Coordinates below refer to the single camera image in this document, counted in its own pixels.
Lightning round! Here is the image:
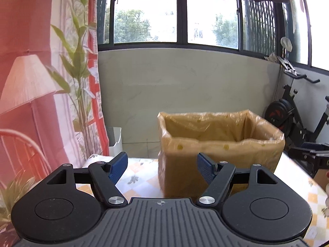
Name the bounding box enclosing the printed room backdrop curtain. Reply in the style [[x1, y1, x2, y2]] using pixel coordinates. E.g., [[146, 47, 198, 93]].
[[1, 0, 109, 246]]

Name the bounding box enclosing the cardboard box with plastic liner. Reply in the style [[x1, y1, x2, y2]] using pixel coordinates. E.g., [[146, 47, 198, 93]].
[[157, 110, 285, 200]]

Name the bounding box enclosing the black exercise bike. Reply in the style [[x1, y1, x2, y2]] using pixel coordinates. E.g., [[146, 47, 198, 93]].
[[264, 83, 328, 178]]

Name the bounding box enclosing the white bin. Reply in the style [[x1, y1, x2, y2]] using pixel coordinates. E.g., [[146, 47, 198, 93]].
[[106, 127, 123, 157]]

